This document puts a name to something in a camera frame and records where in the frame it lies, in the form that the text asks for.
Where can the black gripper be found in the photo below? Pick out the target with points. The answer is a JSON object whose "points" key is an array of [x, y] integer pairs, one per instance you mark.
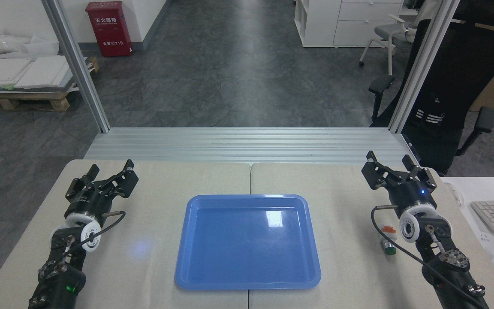
{"points": [[90, 201], [412, 195]]}

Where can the white orange switch part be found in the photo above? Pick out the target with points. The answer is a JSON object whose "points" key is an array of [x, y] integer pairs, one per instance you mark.
{"points": [[387, 240]]}

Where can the blue plastic tray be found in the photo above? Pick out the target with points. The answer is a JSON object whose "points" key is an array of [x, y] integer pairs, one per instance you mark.
{"points": [[247, 244]]}

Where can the white computer mouse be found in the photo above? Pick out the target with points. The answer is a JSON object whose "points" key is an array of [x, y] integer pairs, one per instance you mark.
{"points": [[456, 195]]}

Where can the white desk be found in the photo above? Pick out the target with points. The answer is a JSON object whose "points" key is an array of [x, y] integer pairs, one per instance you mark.
{"points": [[487, 189]]}

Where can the wooden pallet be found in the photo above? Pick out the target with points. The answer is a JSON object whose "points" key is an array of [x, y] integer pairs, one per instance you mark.
{"points": [[19, 99]]}

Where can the black mesh office chair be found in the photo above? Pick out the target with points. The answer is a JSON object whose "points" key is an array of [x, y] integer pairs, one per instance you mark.
{"points": [[465, 64]]}

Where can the white grey office chair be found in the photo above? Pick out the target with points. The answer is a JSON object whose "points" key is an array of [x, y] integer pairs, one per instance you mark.
{"points": [[386, 32]]}

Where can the white flat boards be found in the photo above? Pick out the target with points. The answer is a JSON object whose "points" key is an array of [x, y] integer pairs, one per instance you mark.
{"points": [[11, 73]]}

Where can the silver ribbed aluminium platform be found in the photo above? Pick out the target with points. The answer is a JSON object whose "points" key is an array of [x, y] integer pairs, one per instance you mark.
{"points": [[247, 146]]}

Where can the red fire extinguisher box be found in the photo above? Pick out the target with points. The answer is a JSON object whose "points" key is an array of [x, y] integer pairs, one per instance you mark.
{"points": [[109, 30]]}

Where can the white drawer cabinet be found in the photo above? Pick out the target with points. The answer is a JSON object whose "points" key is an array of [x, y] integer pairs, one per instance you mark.
{"points": [[328, 21]]}

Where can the crumpled white plastic sheets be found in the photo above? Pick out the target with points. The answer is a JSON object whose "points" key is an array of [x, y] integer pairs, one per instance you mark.
{"points": [[2, 43]]}

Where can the silver aluminium post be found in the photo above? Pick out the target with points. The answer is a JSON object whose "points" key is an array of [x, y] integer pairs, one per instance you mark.
{"points": [[77, 64], [420, 68]]}

